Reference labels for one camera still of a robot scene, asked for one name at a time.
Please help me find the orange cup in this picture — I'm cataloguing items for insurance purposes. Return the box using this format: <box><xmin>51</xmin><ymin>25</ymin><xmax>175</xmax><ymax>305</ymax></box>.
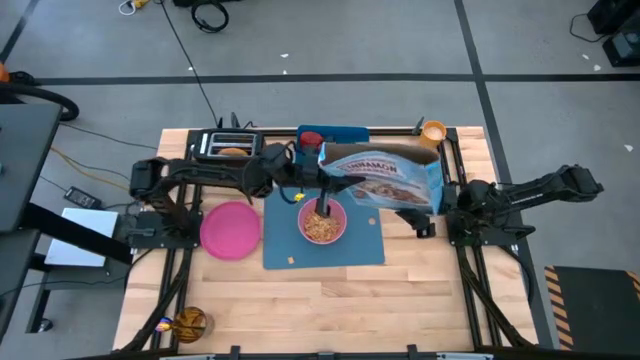
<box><xmin>418</xmin><ymin>120</ymin><xmax>448</xmax><ymax>151</ymax></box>

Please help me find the blue placemat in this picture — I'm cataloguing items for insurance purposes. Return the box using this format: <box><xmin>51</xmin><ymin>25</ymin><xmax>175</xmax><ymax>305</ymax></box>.
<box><xmin>263</xmin><ymin>189</ymin><xmax>386</xmax><ymax>271</ymax></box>

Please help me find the blue cinnamon squares cereal box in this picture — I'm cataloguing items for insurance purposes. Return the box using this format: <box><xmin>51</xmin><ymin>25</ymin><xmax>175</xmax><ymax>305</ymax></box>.
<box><xmin>318</xmin><ymin>142</ymin><xmax>445</xmax><ymax>215</ymax></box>

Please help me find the black desk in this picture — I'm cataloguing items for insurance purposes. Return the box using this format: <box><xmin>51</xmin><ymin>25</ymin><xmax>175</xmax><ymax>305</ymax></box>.
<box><xmin>0</xmin><ymin>103</ymin><xmax>64</xmax><ymax>234</ymax></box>

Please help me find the cereal squares heap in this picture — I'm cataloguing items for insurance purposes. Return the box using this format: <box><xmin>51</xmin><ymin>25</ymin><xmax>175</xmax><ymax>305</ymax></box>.
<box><xmin>303</xmin><ymin>209</ymin><xmax>342</xmax><ymax>243</ymax></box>

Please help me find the black equipment case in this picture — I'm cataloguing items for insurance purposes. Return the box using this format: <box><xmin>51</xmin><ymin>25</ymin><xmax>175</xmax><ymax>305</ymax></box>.
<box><xmin>587</xmin><ymin>0</ymin><xmax>640</xmax><ymax>68</ymax></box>

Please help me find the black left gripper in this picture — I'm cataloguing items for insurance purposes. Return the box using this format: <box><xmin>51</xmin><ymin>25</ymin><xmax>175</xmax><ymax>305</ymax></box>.
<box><xmin>292</xmin><ymin>148</ymin><xmax>366</xmax><ymax>217</ymax></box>

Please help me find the white cable with yellow plug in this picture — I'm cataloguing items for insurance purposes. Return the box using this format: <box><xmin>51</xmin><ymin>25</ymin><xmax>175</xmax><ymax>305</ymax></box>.
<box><xmin>118</xmin><ymin>0</ymin><xmax>151</xmax><ymax>16</ymax></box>

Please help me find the coiled black cable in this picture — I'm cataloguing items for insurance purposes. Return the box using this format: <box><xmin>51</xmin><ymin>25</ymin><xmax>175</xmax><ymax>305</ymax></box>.
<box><xmin>191</xmin><ymin>0</ymin><xmax>230</xmax><ymax>34</ymax></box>

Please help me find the blue plastic tray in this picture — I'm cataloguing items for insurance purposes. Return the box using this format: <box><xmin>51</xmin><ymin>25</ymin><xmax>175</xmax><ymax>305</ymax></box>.
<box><xmin>295</xmin><ymin>124</ymin><xmax>371</xmax><ymax>154</ymax></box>

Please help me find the black power adapter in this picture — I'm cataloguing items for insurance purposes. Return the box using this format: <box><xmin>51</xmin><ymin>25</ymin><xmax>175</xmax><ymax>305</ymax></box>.
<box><xmin>63</xmin><ymin>186</ymin><xmax>103</xmax><ymax>210</ymax></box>

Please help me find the black aluminium table frame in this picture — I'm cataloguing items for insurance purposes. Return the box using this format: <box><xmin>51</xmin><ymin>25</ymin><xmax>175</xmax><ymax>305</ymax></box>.
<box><xmin>119</xmin><ymin>127</ymin><xmax>539</xmax><ymax>360</ymax></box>

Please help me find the white flat box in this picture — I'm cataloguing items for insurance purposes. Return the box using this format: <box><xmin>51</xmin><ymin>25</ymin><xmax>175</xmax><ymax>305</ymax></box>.
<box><xmin>44</xmin><ymin>207</ymin><xmax>120</xmax><ymax>268</ymax></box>

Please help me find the black toaster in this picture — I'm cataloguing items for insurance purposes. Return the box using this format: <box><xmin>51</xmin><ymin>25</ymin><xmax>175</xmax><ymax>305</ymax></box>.
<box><xmin>193</xmin><ymin>128</ymin><xmax>265</xmax><ymax>165</ymax></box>

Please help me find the thick black hose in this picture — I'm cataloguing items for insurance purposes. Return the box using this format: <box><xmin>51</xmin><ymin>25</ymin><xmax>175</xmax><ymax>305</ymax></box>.
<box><xmin>0</xmin><ymin>82</ymin><xmax>80</xmax><ymax>122</ymax></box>

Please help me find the light pink bowl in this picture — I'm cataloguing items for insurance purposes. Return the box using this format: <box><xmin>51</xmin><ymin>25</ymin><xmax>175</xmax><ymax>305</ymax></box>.
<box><xmin>297</xmin><ymin>197</ymin><xmax>348</xmax><ymax>246</ymax></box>

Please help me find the red apple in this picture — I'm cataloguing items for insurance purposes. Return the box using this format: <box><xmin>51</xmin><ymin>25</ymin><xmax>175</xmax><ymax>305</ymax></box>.
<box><xmin>299</xmin><ymin>131</ymin><xmax>325</xmax><ymax>151</ymax></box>

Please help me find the black hazard striped mat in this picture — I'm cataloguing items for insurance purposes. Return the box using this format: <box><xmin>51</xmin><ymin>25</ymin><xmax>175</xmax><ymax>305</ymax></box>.
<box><xmin>543</xmin><ymin>265</ymin><xmax>640</xmax><ymax>354</ymax></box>

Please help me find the yellow floor cable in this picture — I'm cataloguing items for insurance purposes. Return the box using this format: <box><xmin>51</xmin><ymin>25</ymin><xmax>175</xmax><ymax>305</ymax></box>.
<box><xmin>49</xmin><ymin>145</ymin><xmax>131</xmax><ymax>192</ymax></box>

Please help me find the magenta plate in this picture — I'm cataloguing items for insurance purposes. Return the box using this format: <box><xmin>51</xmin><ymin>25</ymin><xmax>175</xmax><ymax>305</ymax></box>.
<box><xmin>199</xmin><ymin>201</ymin><xmax>262</xmax><ymax>262</ymax></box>

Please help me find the long black floor cable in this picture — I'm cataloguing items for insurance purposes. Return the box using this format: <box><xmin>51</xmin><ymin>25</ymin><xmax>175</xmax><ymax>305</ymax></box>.
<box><xmin>158</xmin><ymin>0</ymin><xmax>222</xmax><ymax>127</ymax></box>

